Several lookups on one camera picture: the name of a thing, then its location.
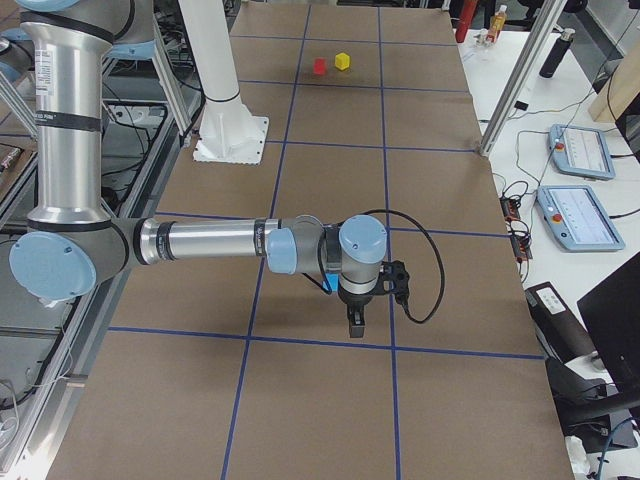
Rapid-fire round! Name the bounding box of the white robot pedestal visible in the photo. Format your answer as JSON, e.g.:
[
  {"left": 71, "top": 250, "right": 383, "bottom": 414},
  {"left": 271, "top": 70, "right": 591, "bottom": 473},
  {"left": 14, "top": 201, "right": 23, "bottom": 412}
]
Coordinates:
[{"left": 179, "top": 0, "right": 269, "bottom": 165}]

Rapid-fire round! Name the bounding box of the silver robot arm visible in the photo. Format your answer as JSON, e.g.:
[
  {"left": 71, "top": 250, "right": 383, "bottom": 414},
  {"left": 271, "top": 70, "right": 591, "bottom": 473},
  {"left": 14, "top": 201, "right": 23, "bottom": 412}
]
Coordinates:
[{"left": 9, "top": 1, "right": 387, "bottom": 338}]

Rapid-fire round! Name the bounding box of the orange drink bottle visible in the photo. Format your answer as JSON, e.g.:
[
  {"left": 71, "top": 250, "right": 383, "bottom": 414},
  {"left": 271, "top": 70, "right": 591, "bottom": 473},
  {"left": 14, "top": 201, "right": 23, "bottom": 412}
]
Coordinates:
[{"left": 486, "top": 4, "right": 507, "bottom": 44}]

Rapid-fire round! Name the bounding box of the black water bottle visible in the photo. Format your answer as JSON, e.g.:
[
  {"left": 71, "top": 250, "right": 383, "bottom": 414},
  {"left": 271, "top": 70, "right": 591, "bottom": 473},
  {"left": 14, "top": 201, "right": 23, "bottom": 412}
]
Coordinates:
[{"left": 539, "top": 28, "right": 576, "bottom": 79}]

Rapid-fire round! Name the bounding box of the yellow cube block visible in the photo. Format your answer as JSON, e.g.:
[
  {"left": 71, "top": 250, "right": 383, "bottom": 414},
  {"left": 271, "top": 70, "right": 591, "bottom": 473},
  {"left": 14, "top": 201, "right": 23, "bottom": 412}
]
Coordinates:
[{"left": 334, "top": 52, "right": 351, "bottom": 71}]

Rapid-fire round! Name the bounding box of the red fire extinguisher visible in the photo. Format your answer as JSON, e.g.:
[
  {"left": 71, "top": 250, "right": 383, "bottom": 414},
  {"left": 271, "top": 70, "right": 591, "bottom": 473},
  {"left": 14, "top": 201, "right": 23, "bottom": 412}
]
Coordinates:
[{"left": 455, "top": 0, "right": 478, "bottom": 43}]

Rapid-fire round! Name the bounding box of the orange circuit board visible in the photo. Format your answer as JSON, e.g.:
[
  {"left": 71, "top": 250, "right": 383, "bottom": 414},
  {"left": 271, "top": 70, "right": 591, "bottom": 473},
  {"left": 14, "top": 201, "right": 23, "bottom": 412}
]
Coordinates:
[{"left": 500, "top": 196, "right": 532, "bottom": 263}]

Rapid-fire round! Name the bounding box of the red cube block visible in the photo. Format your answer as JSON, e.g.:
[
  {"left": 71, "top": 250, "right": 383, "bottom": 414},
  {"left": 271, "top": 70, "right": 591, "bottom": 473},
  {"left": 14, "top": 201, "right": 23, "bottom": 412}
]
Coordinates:
[{"left": 313, "top": 57, "right": 327, "bottom": 76}]

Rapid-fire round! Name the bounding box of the blue teach pendant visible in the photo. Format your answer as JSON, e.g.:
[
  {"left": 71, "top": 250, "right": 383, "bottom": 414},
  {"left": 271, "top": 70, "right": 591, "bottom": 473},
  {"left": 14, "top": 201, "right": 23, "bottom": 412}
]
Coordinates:
[
  {"left": 548, "top": 124, "right": 616, "bottom": 181},
  {"left": 536, "top": 185, "right": 625, "bottom": 253}
]

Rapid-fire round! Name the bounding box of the far blue teach pendant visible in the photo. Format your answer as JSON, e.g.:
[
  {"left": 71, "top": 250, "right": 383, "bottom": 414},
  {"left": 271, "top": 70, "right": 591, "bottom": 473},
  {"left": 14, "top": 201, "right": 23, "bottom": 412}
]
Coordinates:
[{"left": 548, "top": 124, "right": 616, "bottom": 181}]

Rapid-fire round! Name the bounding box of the black camera cable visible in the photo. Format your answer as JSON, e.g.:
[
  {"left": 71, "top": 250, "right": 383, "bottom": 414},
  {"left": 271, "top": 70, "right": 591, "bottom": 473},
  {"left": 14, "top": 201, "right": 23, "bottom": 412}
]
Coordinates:
[{"left": 364, "top": 208, "right": 446, "bottom": 324}]

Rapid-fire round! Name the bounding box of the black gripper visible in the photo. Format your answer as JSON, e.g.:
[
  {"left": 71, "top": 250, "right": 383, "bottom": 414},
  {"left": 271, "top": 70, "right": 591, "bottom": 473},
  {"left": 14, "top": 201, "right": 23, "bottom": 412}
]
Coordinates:
[{"left": 338, "top": 287, "right": 373, "bottom": 338}]

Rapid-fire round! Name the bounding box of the blue cube block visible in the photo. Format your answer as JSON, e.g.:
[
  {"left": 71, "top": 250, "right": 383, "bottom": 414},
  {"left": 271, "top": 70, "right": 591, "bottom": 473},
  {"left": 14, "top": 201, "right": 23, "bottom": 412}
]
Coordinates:
[{"left": 322, "top": 274, "right": 338, "bottom": 293}]

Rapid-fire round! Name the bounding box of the black computer monitor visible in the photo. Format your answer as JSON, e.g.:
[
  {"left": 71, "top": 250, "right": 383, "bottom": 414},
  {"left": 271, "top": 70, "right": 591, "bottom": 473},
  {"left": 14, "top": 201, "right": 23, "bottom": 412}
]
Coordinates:
[{"left": 578, "top": 254, "right": 639, "bottom": 390}]

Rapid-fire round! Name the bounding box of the aluminium frame post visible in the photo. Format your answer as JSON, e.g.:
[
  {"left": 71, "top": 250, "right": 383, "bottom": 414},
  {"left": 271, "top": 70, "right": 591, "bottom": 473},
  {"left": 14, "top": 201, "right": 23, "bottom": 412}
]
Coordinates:
[{"left": 478, "top": 0, "right": 567, "bottom": 157}]

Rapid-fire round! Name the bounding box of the near blue teach pendant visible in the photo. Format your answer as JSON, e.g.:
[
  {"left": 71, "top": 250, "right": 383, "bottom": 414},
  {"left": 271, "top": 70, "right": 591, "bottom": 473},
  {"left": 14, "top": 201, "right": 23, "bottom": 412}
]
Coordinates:
[{"left": 536, "top": 185, "right": 625, "bottom": 253}]

